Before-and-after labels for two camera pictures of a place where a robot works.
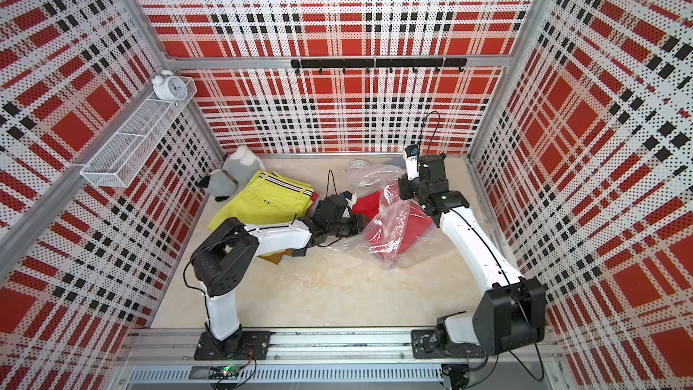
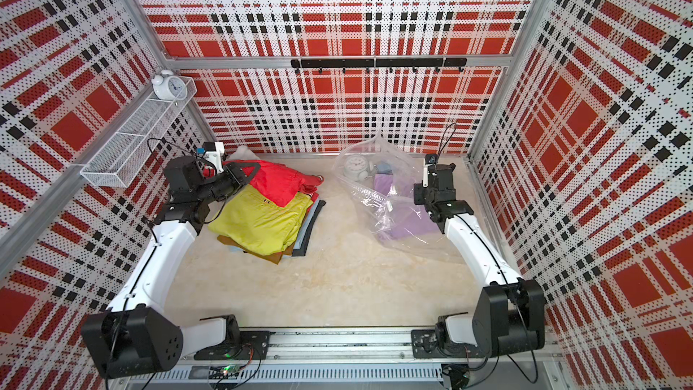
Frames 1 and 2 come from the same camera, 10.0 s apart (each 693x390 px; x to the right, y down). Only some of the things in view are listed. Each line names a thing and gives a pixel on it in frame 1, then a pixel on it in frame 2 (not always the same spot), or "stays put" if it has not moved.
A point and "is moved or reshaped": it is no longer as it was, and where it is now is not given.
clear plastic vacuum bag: x=401 y=231 is moved or reshaped
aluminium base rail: x=531 y=359 stays put
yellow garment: x=264 y=199 stays put
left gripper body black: x=346 y=226 to x=216 y=187
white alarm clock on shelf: x=167 y=87 stays put
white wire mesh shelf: x=120 y=159 stays put
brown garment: x=276 y=258 stays put
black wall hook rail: x=436 y=63 stays put
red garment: x=394 y=225 to x=276 y=181
